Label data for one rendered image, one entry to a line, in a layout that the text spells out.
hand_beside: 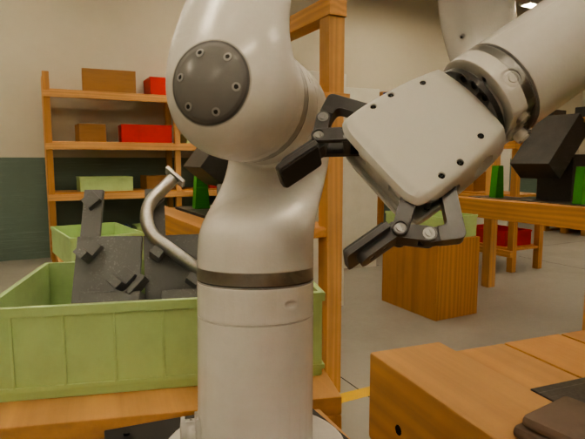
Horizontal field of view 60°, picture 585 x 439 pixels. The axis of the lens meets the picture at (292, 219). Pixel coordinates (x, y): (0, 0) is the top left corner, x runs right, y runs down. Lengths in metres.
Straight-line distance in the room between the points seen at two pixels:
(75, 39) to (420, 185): 6.87
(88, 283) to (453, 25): 0.97
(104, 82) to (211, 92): 6.17
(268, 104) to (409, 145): 0.12
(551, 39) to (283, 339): 0.34
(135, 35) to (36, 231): 2.80
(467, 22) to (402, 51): 8.67
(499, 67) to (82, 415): 0.82
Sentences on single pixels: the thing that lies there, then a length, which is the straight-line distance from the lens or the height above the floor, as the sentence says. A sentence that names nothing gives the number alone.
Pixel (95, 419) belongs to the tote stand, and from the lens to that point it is 0.96.
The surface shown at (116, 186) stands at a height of 0.90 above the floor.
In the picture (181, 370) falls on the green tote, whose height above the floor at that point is 0.82.
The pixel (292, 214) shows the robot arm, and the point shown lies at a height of 1.16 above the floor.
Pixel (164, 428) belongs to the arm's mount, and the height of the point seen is 0.90.
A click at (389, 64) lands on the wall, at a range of 9.02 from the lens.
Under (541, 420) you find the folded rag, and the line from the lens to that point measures 0.66.
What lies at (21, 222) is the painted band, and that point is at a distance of 7.02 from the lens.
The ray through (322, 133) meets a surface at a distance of 0.43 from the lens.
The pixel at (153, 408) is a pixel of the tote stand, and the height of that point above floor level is 0.79.
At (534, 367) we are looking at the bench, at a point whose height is 0.88.
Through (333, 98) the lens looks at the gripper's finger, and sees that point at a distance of 0.46.
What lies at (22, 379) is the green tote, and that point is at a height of 0.83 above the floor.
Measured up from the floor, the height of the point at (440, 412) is 0.88.
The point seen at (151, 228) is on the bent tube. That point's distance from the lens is 1.19.
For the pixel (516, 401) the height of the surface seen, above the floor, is 0.90.
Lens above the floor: 1.21
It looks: 7 degrees down
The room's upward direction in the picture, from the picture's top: straight up
